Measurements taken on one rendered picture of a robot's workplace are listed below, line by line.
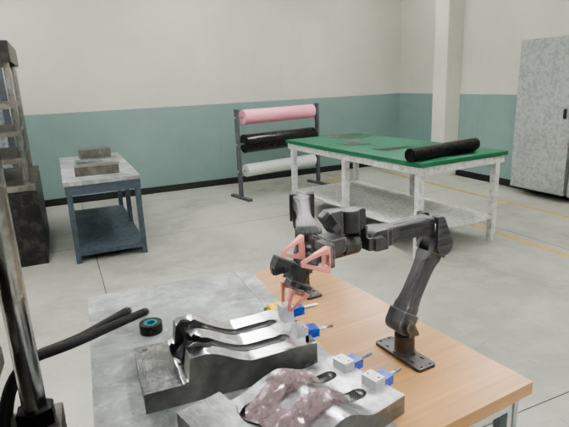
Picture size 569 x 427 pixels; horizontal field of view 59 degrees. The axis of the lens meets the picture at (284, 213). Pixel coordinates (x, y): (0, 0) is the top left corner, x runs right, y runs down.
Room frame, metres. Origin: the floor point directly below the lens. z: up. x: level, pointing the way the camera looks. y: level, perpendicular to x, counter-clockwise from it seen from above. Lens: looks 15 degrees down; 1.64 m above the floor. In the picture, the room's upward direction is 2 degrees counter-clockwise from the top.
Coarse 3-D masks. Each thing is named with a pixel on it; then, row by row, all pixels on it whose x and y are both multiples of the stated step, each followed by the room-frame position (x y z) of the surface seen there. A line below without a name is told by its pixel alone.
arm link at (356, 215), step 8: (344, 208) 1.28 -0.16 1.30; (352, 208) 1.28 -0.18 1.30; (360, 208) 1.27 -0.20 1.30; (344, 216) 1.25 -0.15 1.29; (352, 216) 1.25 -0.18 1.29; (360, 216) 1.27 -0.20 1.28; (344, 224) 1.25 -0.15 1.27; (352, 224) 1.25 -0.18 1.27; (360, 224) 1.27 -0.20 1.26; (344, 232) 1.25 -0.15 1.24; (352, 232) 1.25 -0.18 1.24; (368, 240) 1.26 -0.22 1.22; (376, 240) 1.26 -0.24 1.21; (384, 240) 1.28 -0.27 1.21; (368, 248) 1.26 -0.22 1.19; (376, 248) 1.26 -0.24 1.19
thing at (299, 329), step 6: (294, 324) 1.38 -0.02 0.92; (300, 324) 1.37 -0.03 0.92; (306, 324) 1.40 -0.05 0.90; (312, 324) 1.40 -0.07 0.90; (330, 324) 1.41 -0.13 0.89; (294, 330) 1.37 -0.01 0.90; (300, 330) 1.35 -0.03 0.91; (306, 330) 1.35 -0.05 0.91; (312, 330) 1.37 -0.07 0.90; (318, 330) 1.37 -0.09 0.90; (300, 336) 1.35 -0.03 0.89; (312, 336) 1.37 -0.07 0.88
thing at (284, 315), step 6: (282, 306) 1.47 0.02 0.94; (300, 306) 1.48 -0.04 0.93; (306, 306) 1.50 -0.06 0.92; (312, 306) 1.50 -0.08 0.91; (282, 312) 1.45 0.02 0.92; (288, 312) 1.45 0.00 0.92; (294, 312) 1.46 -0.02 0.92; (300, 312) 1.47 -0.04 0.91; (282, 318) 1.46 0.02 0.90; (288, 318) 1.45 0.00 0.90; (294, 318) 1.46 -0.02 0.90
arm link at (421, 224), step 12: (420, 216) 1.41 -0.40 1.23; (432, 216) 1.40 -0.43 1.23; (372, 228) 1.32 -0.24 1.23; (384, 228) 1.31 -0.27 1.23; (396, 228) 1.33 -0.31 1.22; (408, 228) 1.35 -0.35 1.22; (420, 228) 1.37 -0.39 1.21; (432, 228) 1.39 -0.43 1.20; (444, 228) 1.39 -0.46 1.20; (396, 240) 1.33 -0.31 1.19; (444, 240) 1.39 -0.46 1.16; (444, 252) 1.39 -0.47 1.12
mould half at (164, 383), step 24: (264, 312) 1.53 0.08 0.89; (216, 336) 1.33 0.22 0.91; (240, 336) 1.38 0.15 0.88; (264, 336) 1.37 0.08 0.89; (144, 360) 1.30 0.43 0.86; (168, 360) 1.30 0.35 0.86; (192, 360) 1.19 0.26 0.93; (216, 360) 1.21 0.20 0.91; (240, 360) 1.23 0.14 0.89; (264, 360) 1.26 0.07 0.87; (288, 360) 1.28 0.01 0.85; (312, 360) 1.31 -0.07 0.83; (144, 384) 1.18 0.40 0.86; (168, 384) 1.18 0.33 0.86; (192, 384) 1.18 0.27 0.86; (216, 384) 1.21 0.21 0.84; (240, 384) 1.23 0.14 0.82
